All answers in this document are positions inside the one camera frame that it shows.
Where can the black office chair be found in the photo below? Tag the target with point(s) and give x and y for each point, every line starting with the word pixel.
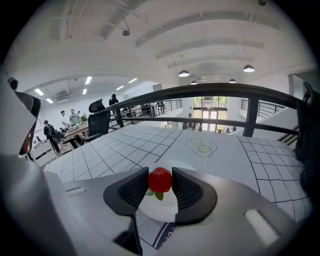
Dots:
pixel 98 123

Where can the white air conditioner unit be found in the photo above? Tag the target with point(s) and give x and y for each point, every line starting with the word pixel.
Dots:
pixel 63 99

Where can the white slatted crate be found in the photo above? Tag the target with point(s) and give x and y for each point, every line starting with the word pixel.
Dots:
pixel 43 152

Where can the black metal railing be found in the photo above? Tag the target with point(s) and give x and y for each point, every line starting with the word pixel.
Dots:
pixel 250 91

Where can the green potted plant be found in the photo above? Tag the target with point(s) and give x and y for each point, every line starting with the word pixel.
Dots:
pixel 84 118

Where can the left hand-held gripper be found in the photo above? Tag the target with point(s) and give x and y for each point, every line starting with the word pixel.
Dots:
pixel 15 125

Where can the white grid print tablecloth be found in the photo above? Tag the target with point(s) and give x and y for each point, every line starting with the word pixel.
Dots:
pixel 225 162

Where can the group of ceiling strip lights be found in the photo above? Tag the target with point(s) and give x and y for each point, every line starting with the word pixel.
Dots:
pixel 88 80

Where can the wooden work table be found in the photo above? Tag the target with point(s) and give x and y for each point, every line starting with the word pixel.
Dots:
pixel 75 132

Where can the round ceiling fixture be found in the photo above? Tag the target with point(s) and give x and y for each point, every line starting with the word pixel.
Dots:
pixel 126 33

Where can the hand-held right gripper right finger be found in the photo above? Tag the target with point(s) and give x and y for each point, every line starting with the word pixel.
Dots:
pixel 197 200

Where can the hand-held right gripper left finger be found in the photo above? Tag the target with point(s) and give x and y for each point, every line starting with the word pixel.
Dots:
pixel 120 197

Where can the black balcony railing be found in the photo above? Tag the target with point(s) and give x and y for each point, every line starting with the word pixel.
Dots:
pixel 170 105
pixel 265 107

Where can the black dome pendant lamp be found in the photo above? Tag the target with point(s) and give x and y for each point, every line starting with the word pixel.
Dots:
pixel 249 68
pixel 184 73
pixel 193 82
pixel 232 81

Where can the black hanging cloth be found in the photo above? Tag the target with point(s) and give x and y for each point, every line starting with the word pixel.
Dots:
pixel 308 140

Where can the white round plate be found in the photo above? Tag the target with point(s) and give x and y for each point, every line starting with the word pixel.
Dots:
pixel 160 208

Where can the glass entrance door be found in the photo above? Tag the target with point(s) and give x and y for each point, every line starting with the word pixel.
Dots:
pixel 210 116

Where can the red strawberry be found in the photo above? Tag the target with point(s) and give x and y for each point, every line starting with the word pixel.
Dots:
pixel 160 180

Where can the black stair railing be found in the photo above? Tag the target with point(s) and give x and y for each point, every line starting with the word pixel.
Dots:
pixel 290 137

